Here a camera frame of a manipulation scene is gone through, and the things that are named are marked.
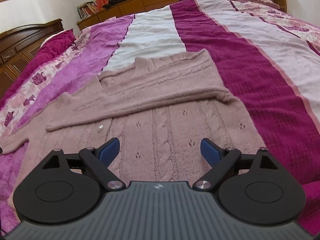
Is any pink cable knit cardigan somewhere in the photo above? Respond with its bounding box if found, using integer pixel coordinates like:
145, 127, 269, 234
0, 49, 267, 205

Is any magenta velvet pillow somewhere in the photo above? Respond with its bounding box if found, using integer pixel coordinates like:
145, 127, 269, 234
1, 29, 76, 109

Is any purple floral striped bedspread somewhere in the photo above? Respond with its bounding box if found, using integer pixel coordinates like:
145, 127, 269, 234
1, 0, 319, 235

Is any row of books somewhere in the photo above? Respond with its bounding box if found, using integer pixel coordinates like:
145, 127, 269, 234
77, 1, 99, 20

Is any dark wooden headboard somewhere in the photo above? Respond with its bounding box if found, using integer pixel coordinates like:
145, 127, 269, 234
0, 18, 63, 96

